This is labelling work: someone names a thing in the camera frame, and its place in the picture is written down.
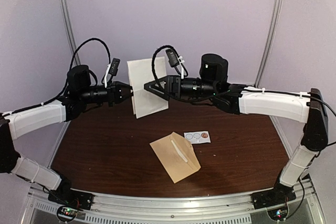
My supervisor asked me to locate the white sticker sheet with seal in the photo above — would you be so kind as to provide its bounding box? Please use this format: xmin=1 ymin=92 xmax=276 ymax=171
xmin=184 ymin=131 xmax=211 ymax=144

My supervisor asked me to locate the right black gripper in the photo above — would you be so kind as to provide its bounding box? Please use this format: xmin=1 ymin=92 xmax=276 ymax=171
xmin=144 ymin=74 xmax=218 ymax=100

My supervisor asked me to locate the left small circuit board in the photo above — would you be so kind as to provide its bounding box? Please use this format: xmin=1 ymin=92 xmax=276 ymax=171
xmin=56 ymin=206 xmax=79 ymax=222

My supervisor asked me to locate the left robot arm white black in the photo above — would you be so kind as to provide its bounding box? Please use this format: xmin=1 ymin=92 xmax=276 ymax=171
xmin=1 ymin=63 xmax=132 ymax=205

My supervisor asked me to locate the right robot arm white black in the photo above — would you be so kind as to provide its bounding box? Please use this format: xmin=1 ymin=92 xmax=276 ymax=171
xmin=144 ymin=54 xmax=329 ymax=204

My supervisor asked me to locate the right aluminium frame post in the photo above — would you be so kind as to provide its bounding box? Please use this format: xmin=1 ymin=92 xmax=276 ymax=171
xmin=253 ymin=0 xmax=287 ymax=89

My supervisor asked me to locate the aluminium frame post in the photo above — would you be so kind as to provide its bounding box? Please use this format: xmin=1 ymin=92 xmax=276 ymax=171
xmin=59 ymin=0 xmax=77 ymax=53
xmin=253 ymin=0 xmax=287 ymax=89

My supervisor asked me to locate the brown kraft envelope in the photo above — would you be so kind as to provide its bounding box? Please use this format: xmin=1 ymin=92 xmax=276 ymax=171
xmin=150 ymin=132 xmax=201 ymax=184

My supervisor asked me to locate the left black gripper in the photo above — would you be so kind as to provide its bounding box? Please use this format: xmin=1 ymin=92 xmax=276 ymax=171
xmin=79 ymin=81 xmax=139 ymax=108

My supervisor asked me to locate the left aluminium frame post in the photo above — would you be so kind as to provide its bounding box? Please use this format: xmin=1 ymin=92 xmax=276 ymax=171
xmin=59 ymin=0 xmax=77 ymax=53

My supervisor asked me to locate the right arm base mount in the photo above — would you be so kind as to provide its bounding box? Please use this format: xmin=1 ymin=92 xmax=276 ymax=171
xmin=251 ymin=189 xmax=297 ymax=209

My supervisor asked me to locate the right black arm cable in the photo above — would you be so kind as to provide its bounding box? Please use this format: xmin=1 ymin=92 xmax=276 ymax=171
xmin=151 ymin=45 xmax=190 ymax=96

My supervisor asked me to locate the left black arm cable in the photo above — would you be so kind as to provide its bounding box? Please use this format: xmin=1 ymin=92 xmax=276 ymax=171
xmin=52 ymin=37 xmax=111 ymax=104

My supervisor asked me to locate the small circuit board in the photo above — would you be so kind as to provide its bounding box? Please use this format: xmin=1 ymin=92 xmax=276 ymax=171
xmin=56 ymin=206 xmax=79 ymax=222
xmin=267 ymin=206 xmax=289 ymax=221

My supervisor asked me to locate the right small circuit board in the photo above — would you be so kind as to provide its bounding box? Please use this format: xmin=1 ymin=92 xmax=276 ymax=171
xmin=267 ymin=206 xmax=289 ymax=221

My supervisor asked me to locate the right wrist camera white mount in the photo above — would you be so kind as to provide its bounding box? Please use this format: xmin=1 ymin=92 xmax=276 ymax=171
xmin=165 ymin=49 xmax=187 ymax=79

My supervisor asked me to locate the cream letter paper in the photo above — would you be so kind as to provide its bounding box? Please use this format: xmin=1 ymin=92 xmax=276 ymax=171
xmin=127 ymin=56 xmax=169 ymax=119
xmin=171 ymin=140 xmax=188 ymax=163

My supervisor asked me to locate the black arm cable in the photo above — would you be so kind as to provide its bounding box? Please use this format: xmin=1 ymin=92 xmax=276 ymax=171
xmin=52 ymin=37 xmax=111 ymax=104
xmin=151 ymin=45 xmax=190 ymax=96

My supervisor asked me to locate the front aluminium rail base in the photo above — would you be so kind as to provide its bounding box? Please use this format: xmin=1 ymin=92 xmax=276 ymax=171
xmin=20 ymin=176 xmax=326 ymax=224

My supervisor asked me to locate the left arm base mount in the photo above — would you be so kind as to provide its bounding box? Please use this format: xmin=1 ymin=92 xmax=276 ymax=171
xmin=48 ymin=190 xmax=93 ymax=211

